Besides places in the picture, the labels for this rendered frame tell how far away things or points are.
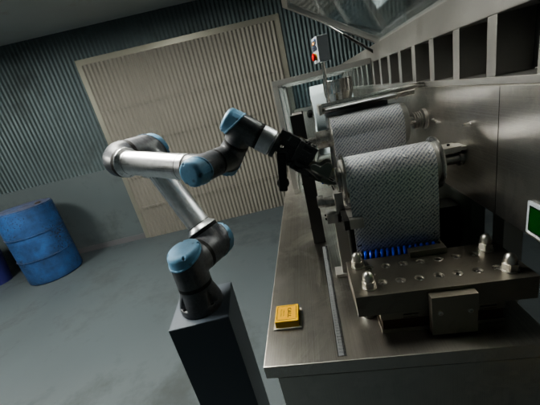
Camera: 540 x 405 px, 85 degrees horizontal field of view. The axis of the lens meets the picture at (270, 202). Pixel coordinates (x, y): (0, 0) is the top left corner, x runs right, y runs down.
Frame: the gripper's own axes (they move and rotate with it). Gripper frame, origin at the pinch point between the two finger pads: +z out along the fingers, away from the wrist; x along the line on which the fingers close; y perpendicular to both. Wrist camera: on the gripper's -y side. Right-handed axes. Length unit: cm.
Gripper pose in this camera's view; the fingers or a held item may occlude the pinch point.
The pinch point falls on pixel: (330, 182)
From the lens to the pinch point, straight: 88.0
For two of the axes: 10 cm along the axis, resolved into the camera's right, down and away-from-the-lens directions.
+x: 0.9, -3.6, 9.3
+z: 8.8, 4.6, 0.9
